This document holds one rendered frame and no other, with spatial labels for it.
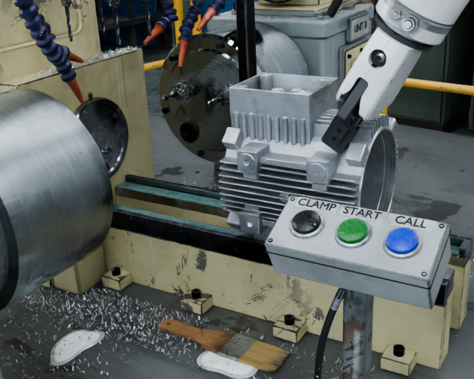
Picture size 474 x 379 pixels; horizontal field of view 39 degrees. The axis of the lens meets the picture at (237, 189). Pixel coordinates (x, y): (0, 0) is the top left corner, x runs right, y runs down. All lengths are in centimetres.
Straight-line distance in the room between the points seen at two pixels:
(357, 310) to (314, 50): 77
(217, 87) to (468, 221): 54
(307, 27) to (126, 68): 39
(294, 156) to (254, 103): 9
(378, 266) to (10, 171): 41
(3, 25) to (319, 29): 60
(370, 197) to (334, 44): 51
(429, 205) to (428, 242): 75
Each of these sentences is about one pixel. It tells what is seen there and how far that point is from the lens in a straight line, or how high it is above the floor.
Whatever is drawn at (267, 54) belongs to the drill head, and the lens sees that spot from 125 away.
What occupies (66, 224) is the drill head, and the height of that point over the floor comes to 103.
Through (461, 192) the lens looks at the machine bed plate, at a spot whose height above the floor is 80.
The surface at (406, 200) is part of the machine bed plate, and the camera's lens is 143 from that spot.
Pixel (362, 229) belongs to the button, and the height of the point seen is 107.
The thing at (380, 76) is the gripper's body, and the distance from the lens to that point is 76.
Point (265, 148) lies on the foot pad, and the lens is 89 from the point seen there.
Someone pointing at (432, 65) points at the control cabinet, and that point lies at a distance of 430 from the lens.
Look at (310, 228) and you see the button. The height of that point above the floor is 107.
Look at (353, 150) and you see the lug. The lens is 84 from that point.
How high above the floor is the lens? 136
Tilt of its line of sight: 22 degrees down
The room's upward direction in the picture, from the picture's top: 3 degrees counter-clockwise
